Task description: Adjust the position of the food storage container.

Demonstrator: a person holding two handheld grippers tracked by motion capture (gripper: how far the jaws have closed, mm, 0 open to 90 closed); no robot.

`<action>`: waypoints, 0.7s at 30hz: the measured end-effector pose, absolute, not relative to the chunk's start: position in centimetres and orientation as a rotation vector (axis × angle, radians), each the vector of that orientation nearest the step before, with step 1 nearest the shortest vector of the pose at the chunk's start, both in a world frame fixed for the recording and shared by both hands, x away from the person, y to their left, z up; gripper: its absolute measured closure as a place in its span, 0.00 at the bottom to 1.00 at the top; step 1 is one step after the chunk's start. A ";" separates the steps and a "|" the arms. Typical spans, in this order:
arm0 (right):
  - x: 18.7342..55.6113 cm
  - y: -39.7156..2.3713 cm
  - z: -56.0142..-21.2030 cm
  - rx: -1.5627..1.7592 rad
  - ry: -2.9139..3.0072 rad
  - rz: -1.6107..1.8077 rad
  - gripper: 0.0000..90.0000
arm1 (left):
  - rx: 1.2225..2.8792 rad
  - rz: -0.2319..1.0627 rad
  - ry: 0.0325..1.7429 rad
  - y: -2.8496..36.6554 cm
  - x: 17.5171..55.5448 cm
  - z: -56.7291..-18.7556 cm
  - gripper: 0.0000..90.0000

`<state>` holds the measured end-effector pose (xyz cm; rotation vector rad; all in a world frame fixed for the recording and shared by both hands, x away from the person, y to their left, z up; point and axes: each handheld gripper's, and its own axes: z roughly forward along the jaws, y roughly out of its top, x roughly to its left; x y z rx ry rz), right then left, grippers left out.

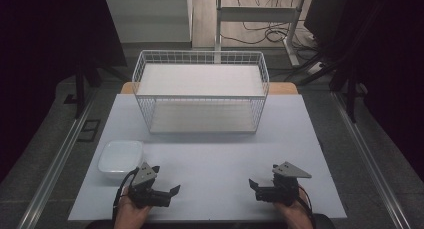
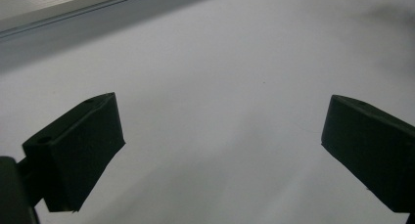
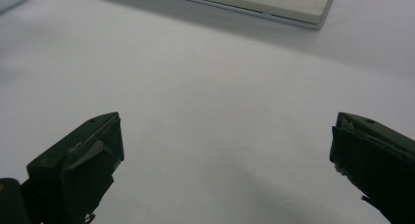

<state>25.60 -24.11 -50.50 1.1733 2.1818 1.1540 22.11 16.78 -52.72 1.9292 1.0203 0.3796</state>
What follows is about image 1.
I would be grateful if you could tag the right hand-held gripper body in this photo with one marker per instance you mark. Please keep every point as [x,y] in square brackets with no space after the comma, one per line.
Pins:
[285,190]

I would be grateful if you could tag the person's left hand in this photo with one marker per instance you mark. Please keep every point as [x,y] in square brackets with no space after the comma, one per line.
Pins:
[130,214]

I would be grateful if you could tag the black stand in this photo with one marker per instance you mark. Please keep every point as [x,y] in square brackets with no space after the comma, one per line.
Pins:
[350,95]
[80,89]

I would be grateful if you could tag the white plastic container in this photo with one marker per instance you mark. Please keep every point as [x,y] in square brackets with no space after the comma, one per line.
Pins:
[120,157]

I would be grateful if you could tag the black floor hatch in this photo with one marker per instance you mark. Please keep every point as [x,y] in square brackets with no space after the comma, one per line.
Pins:
[89,130]
[70,99]

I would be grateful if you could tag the white cabinet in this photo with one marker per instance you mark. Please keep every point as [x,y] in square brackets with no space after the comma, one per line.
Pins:
[150,19]

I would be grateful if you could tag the metal floor rail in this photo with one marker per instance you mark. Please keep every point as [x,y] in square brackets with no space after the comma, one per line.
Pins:
[53,169]
[366,159]

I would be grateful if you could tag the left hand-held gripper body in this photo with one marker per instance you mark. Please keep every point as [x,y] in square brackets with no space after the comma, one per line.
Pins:
[144,175]

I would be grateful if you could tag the white metal desk frame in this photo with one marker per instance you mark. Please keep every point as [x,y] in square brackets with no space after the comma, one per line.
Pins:
[256,14]

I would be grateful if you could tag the person's right hand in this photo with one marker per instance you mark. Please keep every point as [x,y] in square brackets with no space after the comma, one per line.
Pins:
[296,215]

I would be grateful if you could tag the white power strip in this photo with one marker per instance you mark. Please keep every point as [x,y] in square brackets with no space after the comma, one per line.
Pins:
[315,67]

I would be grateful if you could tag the wooden table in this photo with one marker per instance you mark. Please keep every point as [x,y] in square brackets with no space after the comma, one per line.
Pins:
[283,88]

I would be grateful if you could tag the pale table mat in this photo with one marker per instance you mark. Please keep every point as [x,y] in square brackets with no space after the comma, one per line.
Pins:
[213,162]

